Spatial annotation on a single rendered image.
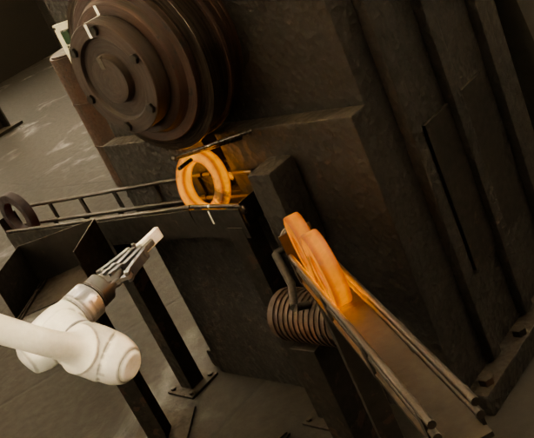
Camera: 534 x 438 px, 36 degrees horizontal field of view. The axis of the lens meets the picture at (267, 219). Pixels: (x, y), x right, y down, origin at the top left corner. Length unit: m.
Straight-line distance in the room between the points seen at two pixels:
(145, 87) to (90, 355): 0.61
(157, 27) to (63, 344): 0.72
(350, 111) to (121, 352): 0.71
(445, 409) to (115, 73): 1.14
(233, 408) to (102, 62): 1.20
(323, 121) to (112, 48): 0.51
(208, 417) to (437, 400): 1.55
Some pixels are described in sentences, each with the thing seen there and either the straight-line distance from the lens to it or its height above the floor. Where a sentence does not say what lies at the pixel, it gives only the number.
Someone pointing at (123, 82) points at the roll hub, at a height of 1.11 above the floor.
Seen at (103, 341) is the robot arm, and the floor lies 0.72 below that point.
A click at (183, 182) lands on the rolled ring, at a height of 0.76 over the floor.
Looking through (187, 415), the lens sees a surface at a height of 0.01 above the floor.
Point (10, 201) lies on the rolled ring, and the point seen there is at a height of 0.74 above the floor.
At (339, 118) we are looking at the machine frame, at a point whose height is 0.87.
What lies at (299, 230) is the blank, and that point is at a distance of 1.65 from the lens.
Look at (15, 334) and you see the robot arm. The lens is 1.66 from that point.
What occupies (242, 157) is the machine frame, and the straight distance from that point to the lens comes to 2.11.
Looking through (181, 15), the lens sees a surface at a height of 1.20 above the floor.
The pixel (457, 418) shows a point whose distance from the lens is 1.16.
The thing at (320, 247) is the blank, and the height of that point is 0.78.
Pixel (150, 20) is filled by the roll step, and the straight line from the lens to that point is 1.90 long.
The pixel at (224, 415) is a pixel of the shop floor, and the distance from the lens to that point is 2.65.
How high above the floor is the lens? 1.43
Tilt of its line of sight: 22 degrees down
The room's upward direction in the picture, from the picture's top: 25 degrees counter-clockwise
